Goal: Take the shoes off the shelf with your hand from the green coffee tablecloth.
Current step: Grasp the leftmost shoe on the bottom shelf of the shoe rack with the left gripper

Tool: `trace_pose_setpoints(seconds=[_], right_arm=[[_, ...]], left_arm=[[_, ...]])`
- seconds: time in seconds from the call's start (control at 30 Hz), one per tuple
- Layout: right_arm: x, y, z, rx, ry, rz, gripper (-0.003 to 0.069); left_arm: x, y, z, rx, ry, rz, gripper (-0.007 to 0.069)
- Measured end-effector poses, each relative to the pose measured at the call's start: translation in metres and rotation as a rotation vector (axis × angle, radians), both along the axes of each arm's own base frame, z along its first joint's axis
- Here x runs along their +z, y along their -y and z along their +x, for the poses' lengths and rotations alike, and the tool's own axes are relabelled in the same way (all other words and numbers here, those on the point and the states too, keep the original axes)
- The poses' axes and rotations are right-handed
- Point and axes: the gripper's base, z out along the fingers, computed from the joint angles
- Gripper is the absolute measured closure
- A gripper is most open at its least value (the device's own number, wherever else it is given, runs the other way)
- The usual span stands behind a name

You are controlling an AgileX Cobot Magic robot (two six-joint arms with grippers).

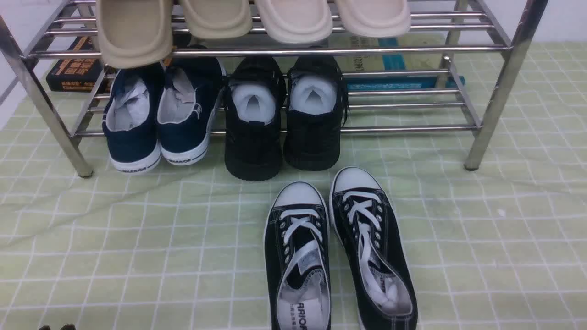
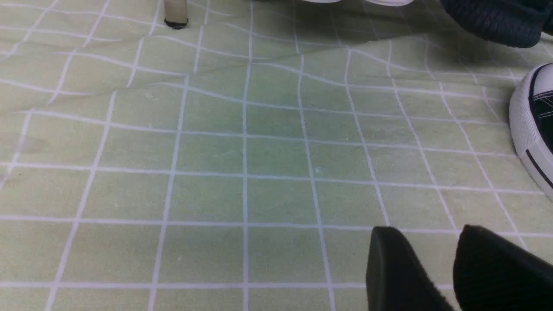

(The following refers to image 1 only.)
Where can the green checkered tablecloth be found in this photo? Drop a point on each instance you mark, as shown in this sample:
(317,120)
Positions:
(180,248)

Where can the black sneaker on rack right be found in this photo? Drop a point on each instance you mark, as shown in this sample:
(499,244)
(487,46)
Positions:
(317,108)

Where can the black canvas laced shoe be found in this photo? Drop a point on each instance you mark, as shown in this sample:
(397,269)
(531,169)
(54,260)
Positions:
(365,223)
(296,240)

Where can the black sneaker on rack left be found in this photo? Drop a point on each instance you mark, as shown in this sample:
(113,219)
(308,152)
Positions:
(253,98)

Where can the navy slip-on shoe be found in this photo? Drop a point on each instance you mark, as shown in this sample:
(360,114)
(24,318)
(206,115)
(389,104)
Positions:
(129,119)
(191,97)

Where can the black canvas laced shoe right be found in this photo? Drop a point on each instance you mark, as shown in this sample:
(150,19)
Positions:
(365,223)

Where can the black orange book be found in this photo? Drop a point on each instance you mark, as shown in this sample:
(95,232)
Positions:
(80,75)

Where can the blue beige book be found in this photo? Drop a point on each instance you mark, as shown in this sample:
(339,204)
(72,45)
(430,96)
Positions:
(394,62)

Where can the cream slipper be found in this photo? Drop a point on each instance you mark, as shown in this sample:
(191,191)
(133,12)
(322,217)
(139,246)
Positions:
(375,18)
(296,21)

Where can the black sneaker on rack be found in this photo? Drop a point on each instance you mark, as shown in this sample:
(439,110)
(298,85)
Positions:
(317,108)
(253,98)

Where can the black canvas laced shoe left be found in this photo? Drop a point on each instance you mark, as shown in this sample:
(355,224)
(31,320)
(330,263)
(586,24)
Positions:
(296,240)

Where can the tan slipper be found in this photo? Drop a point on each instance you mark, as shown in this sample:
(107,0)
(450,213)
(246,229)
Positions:
(217,19)
(134,33)

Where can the cream slipper far right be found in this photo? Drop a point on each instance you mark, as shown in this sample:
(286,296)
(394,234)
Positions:
(375,18)

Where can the silver metal shoe rack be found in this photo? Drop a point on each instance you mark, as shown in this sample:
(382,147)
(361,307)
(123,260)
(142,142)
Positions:
(471,27)

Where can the tan slipper far left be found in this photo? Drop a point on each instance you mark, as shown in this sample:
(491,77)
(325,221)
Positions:
(134,33)

